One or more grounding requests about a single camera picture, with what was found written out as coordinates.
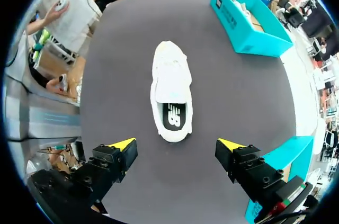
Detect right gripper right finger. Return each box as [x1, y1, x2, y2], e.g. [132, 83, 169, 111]
[215, 138, 284, 204]

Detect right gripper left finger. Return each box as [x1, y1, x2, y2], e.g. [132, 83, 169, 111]
[70, 137, 139, 208]

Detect blue and black insole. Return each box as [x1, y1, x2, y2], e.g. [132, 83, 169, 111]
[162, 103, 188, 131]

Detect white sneaker shoe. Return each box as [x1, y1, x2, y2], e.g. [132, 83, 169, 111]
[149, 40, 193, 143]

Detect teal shoebox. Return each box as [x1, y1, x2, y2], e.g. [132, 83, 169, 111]
[245, 136, 315, 222]
[209, 0, 294, 57]

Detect white and beige sneaker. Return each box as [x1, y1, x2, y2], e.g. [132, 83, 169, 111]
[225, 0, 253, 19]

